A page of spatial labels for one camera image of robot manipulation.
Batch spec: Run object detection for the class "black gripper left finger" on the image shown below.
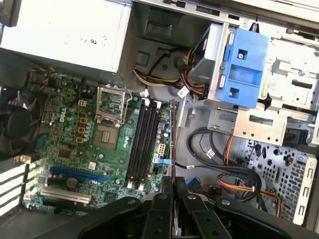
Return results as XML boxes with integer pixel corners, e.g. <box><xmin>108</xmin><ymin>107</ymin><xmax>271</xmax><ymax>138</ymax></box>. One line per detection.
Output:
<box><xmin>77</xmin><ymin>175</ymin><xmax>176</xmax><ymax>239</ymax></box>

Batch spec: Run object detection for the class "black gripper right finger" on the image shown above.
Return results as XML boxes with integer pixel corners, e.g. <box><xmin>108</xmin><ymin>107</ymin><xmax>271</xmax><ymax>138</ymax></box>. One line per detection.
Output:
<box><xmin>176</xmin><ymin>176</ymin><xmax>319</xmax><ymax>239</ymax></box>

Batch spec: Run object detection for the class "blue expansion slot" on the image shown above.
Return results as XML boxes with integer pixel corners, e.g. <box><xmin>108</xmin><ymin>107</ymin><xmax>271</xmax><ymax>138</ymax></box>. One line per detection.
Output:
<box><xmin>49</xmin><ymin>166</ymin><xmax>112</xmax><ymax>182</ymax></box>

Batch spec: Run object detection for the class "white expansion slot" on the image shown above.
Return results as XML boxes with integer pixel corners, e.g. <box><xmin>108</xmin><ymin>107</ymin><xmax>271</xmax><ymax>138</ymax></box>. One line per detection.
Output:
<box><xmin>41</xmin><ymin>186</ymin><xmax>92</xmax><ymax>204</ymax></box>

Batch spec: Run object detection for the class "black expansion slot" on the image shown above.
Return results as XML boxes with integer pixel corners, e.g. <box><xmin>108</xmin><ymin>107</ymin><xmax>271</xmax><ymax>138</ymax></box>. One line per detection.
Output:
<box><xmin>42</xmin><ymin>200</ymin><xmax>94</xmax><ymax>212</ymax></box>

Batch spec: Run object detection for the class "CPU socket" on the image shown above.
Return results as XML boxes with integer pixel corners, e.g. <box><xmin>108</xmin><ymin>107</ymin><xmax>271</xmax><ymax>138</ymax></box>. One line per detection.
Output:
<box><xmin>94</xmin><ymin>124</ymin><xmax>119</xmax><ymax>150</ymax></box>

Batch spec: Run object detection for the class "open metal PC case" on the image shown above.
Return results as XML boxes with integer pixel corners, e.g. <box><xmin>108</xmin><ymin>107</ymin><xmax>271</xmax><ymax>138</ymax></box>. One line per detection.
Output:
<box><xmin>0</xmin><ymin>0</ymin><xmax>319</xmax><ymax>239</ymax></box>

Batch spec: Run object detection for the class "green motherboard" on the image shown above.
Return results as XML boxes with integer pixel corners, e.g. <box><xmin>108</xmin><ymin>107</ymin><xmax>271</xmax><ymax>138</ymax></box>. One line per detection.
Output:
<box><xmin>22</xmin><ymin>74</ymin><xmax>180</xmax><ymax>215</ymax></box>

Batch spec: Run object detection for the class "black cooling fan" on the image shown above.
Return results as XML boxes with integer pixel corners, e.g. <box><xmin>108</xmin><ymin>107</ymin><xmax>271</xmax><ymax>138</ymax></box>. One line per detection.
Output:
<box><xmin>0</xmin><ymin>84</ymin><xmax>40</xmax><ymax>160</ymax></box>

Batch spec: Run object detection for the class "grey power supply unit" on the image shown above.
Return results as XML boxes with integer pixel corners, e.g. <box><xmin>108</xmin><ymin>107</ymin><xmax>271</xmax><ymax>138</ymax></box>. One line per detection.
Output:
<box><xmin>0</xmin><ymin>0</ymin><xmax>132</xmax><ymax>74</ymax></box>

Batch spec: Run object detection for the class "black cable bundle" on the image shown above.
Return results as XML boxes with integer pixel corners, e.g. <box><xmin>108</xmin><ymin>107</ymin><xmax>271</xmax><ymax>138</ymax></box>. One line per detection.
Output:
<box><xmin>174</xmin><ymin>124</ymin><xmax>265</xmax><ymax>200</ymax></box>

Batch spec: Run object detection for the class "orange black wire bundle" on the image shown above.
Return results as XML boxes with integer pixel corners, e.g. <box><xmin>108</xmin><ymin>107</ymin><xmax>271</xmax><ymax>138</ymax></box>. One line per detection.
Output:
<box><xmin>216</xmin><ymin>128</ymin><xmax>282</xmax><ymax>220</ymax></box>

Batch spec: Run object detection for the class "metal socket cover frame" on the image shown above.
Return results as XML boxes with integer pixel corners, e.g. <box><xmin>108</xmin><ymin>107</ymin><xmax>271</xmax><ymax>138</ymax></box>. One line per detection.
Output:
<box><xmin>96</xmin><ymin>86</ymin><xmax>130</xmax><ymax>125</ymax></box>

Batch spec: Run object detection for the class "blue plastic drive bracket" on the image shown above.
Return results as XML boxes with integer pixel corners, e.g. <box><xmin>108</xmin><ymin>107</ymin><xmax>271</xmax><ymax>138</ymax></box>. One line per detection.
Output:
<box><xmin>223</xmin><ymin>27</ymin><xmax>271</xmax><ymax>109</ymax></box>

